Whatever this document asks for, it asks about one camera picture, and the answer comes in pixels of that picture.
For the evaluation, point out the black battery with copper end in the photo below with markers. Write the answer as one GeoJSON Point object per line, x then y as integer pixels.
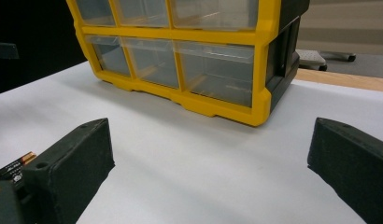
{"type": "Point", "coordinates": [17, 179]}
{"type": "Point", "coordinates": [15, 165]}

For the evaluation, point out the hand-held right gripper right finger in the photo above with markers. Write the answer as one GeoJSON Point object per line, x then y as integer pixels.
{"type": "Point", "coordinates": [351, 168]}

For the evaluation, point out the yellow black drawer organizer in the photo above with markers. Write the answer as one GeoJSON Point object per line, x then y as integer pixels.
{"type": "Point", "coordinates": [261, 62]}

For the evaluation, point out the set of clear organizer drawers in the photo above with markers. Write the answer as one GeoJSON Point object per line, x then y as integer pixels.
{"type": "Point", "coordinates": [217, 74]}

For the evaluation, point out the grey stand base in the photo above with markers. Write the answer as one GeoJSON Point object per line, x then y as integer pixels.
{"type": "Point", "coordinates": [309, 57]}

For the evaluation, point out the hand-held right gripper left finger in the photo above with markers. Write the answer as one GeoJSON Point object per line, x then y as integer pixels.
{"type": "Point", "coordinates": [71, 165]}

